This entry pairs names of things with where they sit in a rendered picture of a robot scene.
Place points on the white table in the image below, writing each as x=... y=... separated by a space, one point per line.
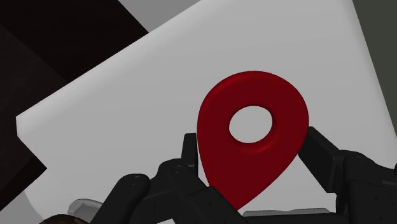
x=130 y=118

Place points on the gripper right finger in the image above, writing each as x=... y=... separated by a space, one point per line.
x=359 y=183

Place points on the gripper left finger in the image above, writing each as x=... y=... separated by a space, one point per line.
x=173 y=192

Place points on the small white ribbed object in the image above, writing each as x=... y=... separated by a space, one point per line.
x=83 y=208

